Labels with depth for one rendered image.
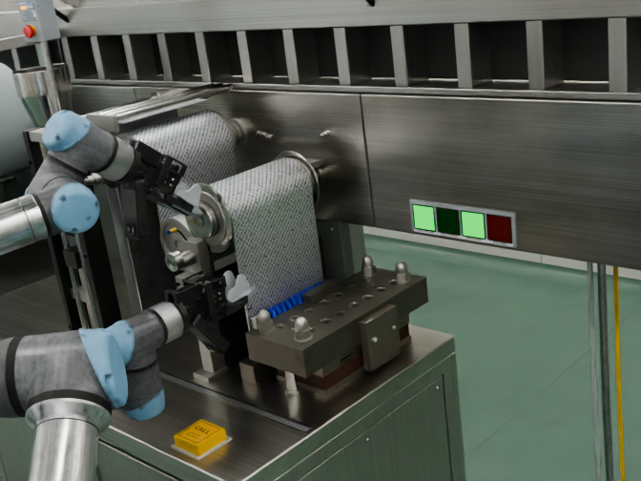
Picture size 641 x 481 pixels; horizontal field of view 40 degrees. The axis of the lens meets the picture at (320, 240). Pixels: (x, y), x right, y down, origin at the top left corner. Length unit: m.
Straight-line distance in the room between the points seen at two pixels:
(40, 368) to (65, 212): 0.27
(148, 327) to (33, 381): 0.40
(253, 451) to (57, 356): 0.50
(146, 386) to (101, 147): 0.44
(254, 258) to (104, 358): 0.64
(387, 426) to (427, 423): 0.15
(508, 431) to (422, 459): 1.36
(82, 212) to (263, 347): 0.51
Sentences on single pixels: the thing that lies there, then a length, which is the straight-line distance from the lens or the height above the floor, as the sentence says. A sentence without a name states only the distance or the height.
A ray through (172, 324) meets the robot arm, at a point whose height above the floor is 1.12.
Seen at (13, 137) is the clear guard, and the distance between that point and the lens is 2.67.
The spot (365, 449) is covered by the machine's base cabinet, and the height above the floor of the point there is 0.79.
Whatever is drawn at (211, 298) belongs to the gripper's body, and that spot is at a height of 1.13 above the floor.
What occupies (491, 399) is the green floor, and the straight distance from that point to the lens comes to 3.53.
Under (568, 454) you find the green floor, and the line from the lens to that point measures 3.21.
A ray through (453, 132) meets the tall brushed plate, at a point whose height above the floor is 1.37.
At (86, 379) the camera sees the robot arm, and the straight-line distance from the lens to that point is 1.27.
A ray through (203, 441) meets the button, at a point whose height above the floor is 0.92.
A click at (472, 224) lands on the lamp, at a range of 1.79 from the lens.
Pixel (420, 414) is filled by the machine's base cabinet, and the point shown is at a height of 0.77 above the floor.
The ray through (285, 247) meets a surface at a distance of 1.89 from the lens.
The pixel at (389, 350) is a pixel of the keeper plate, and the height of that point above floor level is 0.93.
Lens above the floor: 1.76
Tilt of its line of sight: 19 degrees down
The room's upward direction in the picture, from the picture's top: 7 degrees counter-clockwise
